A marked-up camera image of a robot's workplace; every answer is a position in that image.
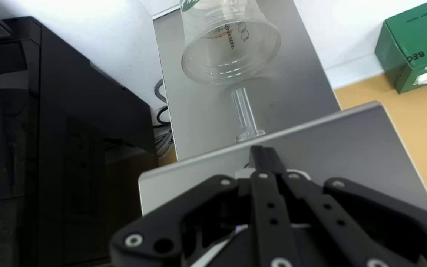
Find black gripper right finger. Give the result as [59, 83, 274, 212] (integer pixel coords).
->
[270, 148, 400, 267]

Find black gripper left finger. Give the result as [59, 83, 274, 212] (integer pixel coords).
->
[250, 145, 298, 267]

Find silver white coffeemaker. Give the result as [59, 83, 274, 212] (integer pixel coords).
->
[139, 0, 427, 214]

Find green tissue box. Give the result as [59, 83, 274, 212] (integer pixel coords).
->
[375, 3, 427, 94]

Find clear plastic Starbucks cup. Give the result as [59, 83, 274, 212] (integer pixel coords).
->
[179, 0, 281, 85]

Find black microwave oven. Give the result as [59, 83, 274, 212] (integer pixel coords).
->
[0, 16, 157, 267]

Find black power cable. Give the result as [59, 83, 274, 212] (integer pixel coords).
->
[152, 77, 175, 150]

